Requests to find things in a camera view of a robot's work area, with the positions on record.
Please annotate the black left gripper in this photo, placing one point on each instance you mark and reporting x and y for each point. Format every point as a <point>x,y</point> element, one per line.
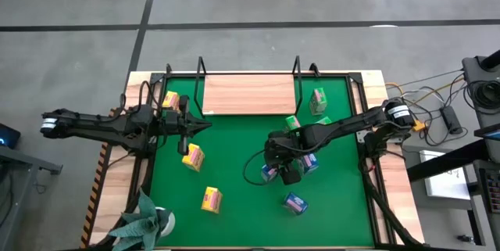
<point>172,122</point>

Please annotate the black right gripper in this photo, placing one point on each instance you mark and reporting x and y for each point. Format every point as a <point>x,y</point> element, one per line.
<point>283,147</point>

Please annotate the yellow Corn Pops cereal box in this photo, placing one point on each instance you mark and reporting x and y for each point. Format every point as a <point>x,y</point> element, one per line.
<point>170,99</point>
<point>193,158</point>
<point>211,200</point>

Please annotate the blue Frosted Flakes cereal box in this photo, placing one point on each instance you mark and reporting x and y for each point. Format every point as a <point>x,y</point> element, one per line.
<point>268,173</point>
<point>295,203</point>
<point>309,163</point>

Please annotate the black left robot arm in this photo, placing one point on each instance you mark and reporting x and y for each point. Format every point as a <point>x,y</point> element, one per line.
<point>97,124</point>

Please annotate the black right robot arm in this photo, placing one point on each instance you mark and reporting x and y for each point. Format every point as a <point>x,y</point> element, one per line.
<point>351,122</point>

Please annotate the wooden shelf board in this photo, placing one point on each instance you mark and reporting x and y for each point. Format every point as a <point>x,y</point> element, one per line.
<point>250,94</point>

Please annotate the green table mat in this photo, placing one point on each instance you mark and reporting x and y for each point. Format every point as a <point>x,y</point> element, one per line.
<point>254,223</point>

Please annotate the white plant pot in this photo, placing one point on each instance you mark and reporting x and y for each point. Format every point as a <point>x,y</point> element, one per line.
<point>170,225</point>

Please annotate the green artificial plant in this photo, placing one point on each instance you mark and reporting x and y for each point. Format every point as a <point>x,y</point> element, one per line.
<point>136,227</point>

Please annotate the yellow black hazard tape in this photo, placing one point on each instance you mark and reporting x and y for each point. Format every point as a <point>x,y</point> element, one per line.
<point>93,196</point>

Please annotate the black metal beam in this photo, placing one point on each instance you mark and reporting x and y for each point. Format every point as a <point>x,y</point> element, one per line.
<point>441,163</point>

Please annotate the grey side table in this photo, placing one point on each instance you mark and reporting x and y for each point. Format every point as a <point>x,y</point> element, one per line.
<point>23,161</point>

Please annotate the white board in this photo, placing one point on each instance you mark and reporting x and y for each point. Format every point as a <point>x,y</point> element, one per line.
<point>445,180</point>

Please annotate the black power adapter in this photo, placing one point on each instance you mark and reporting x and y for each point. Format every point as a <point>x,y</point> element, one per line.
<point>452,120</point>

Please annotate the black device with blue light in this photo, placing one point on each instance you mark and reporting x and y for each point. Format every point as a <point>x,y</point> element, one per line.
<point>9,137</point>

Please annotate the small black floor object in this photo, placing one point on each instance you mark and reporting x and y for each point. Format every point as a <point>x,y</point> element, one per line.
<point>465,239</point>

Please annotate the dark laptop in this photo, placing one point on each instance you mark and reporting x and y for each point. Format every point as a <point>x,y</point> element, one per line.
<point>488,131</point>

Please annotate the dark grey equipment stand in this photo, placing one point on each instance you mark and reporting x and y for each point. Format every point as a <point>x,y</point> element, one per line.
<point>474,69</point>

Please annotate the black keypad with coloured keys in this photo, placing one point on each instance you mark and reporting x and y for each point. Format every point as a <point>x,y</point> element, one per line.
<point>493,192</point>

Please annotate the black metal shelf end frame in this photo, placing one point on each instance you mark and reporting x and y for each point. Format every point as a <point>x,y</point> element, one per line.
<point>300,87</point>
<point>196,87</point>

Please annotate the black curved frame hook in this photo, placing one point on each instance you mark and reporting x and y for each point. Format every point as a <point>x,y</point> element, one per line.
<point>314,69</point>
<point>168,69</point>

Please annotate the black metal table frame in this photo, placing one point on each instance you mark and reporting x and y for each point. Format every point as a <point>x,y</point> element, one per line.
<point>144,173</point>

